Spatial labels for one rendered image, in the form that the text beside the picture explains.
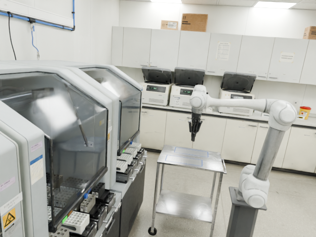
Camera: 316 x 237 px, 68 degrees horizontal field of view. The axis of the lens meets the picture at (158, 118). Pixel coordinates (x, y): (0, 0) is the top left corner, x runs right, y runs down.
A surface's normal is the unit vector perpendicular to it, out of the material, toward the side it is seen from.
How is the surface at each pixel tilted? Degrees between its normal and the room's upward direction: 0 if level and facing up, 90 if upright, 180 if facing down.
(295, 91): 90
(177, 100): 90
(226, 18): 90
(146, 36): 90
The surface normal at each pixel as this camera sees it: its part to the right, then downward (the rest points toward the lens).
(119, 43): -0.18, 0.24
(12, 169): 0.98, 0.13
